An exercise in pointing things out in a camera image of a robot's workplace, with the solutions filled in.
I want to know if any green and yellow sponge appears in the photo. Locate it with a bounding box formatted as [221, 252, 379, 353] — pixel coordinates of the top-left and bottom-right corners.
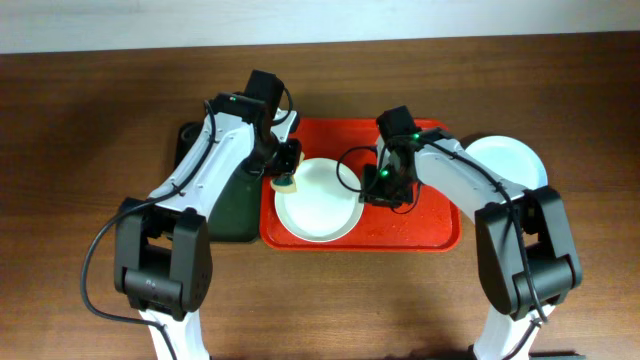
[270, 174, 297, 194]

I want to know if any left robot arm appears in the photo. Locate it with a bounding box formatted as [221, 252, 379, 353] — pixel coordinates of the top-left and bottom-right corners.
[114, 70, 301, 359]

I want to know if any white plate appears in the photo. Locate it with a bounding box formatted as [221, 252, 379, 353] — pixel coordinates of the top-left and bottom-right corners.
[274, 158, 364, 243]

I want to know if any black rectangular tray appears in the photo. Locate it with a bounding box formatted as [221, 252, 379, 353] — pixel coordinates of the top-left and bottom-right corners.
[170, 144, 261, 243]

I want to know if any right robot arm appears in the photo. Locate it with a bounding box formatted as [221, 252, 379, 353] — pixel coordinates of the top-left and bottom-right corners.
[360, 106, 583, 359]

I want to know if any light blue plate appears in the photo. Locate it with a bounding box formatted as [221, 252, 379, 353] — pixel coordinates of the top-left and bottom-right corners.
[465, 135, 549, 189]

